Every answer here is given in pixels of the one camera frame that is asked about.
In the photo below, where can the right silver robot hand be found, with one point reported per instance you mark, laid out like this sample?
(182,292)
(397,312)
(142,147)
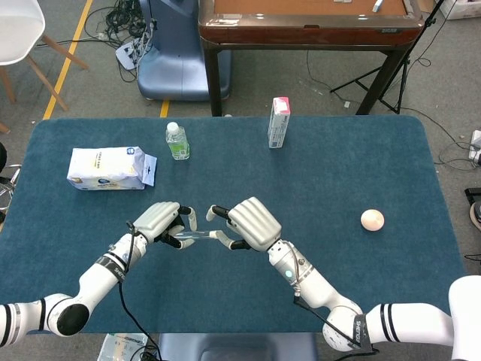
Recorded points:
(255,225)

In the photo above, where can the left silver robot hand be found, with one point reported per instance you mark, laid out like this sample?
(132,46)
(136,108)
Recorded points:
(158,220)

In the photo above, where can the transparent glass test tube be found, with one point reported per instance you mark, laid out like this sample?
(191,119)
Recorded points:
(199,234)

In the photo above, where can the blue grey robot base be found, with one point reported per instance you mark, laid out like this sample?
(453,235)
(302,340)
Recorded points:
(240,347)

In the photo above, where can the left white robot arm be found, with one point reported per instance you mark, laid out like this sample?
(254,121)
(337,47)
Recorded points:
(97,278)

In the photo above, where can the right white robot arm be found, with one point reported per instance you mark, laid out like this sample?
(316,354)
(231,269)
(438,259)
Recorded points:
(319,289)

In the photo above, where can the white purple tissue pack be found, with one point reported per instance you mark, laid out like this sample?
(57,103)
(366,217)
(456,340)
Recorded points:
(105,165)

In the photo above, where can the water bottle green label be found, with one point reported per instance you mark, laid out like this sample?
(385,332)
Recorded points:
(178,144)

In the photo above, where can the blue felt table cloth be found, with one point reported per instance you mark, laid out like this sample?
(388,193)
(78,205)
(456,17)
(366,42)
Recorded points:
(319,176)

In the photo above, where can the white blue toothpaste box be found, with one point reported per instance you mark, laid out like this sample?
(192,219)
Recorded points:
(279,128)

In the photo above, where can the pale pink egg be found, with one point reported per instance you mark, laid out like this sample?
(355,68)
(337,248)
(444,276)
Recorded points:
(372,220)

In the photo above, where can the clear plastic bag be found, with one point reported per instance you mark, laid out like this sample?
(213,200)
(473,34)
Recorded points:
(124,347)

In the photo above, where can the blue grey machine base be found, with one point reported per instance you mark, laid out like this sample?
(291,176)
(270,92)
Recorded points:
(176,67)

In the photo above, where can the white power strip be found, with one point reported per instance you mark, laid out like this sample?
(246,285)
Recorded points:
(129,54)
(477,146)

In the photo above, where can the brown mahjong table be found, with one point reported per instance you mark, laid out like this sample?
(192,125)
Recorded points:
(300,35)

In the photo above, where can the black floor device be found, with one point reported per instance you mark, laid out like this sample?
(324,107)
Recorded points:
(475,210)

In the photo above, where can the white chair wooden legs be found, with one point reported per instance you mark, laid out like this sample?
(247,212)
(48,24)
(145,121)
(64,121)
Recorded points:
(19,30)

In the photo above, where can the black tripod stand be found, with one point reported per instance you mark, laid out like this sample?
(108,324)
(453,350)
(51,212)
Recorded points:
(431,22)

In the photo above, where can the chrome stool frame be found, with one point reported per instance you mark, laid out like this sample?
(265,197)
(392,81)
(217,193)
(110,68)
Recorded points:
(9,180)

